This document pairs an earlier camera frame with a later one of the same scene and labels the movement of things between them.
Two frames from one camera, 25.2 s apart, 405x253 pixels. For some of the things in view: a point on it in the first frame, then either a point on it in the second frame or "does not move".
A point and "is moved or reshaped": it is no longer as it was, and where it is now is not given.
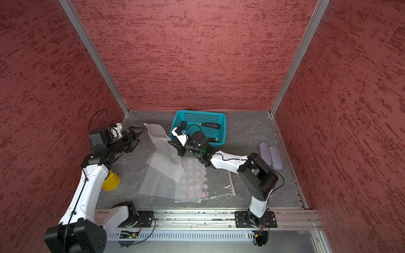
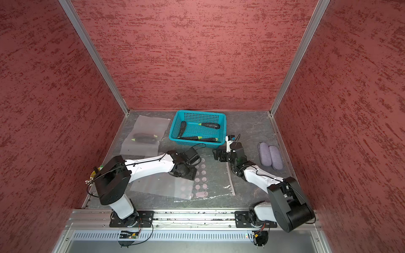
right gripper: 182,151 to 223,152
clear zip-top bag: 165,160 is moved or reshaped
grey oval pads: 264,152 does not move
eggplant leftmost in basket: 183,125 does not move
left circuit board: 128,234 does not move
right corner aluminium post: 320,8 does not move
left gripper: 132,141 to 191,176
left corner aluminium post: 87,40 does not move
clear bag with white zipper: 218,182 does not move
